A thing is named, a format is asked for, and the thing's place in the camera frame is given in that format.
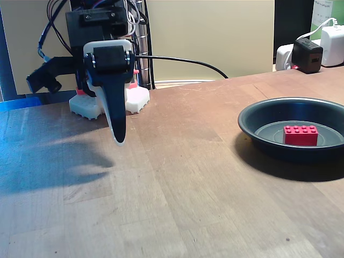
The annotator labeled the chrome metal pole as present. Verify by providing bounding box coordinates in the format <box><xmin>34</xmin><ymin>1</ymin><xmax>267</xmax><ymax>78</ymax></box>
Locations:
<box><xmin>133</xmin><ymin>0</ymin><xmax>153</xmax><ymax>89</ymax></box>

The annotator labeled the dark frame post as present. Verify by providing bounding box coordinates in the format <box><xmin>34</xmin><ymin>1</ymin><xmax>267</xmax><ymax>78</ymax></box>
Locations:
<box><xmin>0</xmin><ymin>10</ymin><xmax>17</xmax><ymax>102</ymax></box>

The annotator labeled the black gripper-mounted camera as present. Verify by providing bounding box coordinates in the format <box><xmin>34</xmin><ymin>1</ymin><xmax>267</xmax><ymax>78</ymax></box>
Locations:
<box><xmin>26</xmin><ymin>56</ymin><xmax>81</xmax><ymax>95</ymax></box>

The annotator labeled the white power strip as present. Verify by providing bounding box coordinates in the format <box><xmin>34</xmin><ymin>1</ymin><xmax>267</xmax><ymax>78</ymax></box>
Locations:
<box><xmin>275</xmin><ymin>44</ymin><xmax>296</xmax><ymax>71</ymax></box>

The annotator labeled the red lego block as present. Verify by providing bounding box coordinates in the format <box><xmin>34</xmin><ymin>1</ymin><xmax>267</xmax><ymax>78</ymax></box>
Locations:
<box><xmin>282</xmin><ymin>125</ymin><xmax>320</xmax><ymax>147</ymax></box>

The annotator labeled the dark round bin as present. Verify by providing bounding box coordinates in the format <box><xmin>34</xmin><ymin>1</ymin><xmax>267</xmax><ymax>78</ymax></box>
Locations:
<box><xmin>238</xmin><ymin>97</ymin><xmax>344</xmax><ymax>163</ymax></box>

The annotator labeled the arm wire bundle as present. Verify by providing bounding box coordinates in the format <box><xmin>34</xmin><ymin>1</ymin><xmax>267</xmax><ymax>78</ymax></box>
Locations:
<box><xmin>37</xmin><ymin>0</ymin><xmax>74</xmax><ymax>62</ymax></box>

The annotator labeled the white adapter cable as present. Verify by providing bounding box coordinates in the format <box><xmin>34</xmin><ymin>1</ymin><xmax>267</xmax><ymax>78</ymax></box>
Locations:
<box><xmin>297</xmin><ymin>17</ymin><xmax>338</xmax><ymax>41</ymax></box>

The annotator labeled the black charger cube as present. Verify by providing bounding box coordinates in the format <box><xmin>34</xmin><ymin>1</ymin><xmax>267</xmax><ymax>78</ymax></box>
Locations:
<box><xmin>291</xmin><ymin>38</ymin><xmax>324</xmax><ymax>74</ymax></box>

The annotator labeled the white power adapter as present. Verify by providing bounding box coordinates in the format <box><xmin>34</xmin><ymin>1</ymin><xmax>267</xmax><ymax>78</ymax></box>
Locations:
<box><xmin>320</xmin><ymin>25</ymin><xmax>344</xmax><ymax>68</ymax></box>

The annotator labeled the green and white box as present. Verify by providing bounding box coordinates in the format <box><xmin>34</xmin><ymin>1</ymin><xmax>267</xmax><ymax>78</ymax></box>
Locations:
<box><xmin>310</xmin><ymin>0</ymin><xmax>344</xmax><ymax>41</ymax></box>

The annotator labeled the black monitor panel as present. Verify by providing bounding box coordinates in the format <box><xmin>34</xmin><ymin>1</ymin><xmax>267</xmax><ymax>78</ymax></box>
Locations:
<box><xmin>274</xmin><ymin>0</ymin><xmax>314</xmax><ymax>64</ymax></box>

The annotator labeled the thick black cable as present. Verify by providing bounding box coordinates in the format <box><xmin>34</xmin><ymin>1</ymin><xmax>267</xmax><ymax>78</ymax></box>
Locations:
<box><xmin>133</xmin><ymin>55</ymin><xmax>230</xmax><ymax>80</ymax></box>

